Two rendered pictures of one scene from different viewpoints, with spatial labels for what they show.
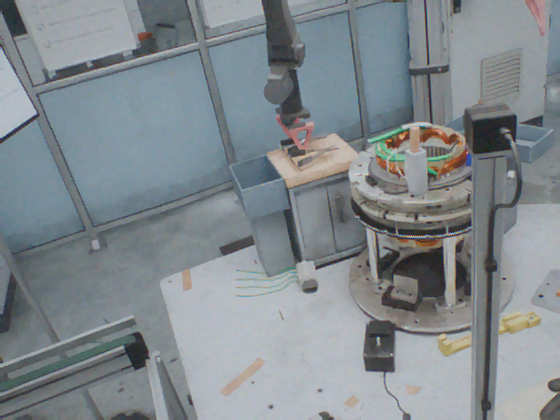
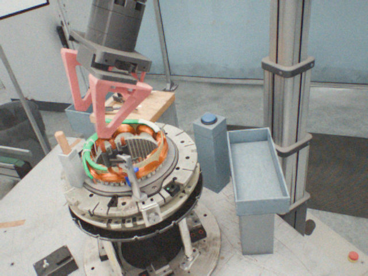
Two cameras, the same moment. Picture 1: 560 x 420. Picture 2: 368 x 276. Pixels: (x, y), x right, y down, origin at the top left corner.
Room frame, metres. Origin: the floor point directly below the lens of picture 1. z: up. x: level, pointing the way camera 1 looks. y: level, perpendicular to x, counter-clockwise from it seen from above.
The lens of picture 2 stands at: (0.57, -0.83, 1.59)
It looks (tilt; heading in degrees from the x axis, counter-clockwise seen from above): 36 degrees down; 42
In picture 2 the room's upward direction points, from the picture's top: 10 degrees counter-clockwise
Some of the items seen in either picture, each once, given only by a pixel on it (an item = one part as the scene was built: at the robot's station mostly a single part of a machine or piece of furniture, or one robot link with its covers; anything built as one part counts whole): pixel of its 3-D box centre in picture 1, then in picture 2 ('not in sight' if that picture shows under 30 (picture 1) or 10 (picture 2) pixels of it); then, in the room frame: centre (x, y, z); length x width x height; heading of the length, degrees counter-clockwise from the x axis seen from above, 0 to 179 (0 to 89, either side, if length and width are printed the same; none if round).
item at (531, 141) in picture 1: (492, 179); (255, 203); (1.13, -0.54, 0.92); 0.25 x 0.11 x 0.28; 35
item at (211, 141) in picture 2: not in sight; (212, 153); (1.26, -0.33, 0.91); 0.07 x 0.07 x 0.25; 85
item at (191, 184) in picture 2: not in sight; (191, 177); (1.02, -0.44, 1.05); 0.09 x 0.04 x 0.01; 10
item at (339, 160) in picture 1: (312, 158); (133, 107); (1.20, -0.09, 1.05); 0.20 x 0.19 x 0.02; 100
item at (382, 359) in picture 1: (380, 344); (55, 265); (0.76, -0.13, 0.81); 0.10 x 0.06 x 0.06; 162
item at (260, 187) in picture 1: (266, 219); (104, 133); (1.17, 0.06, 0.92); 0.17 x 0.11 x 0.28; 10
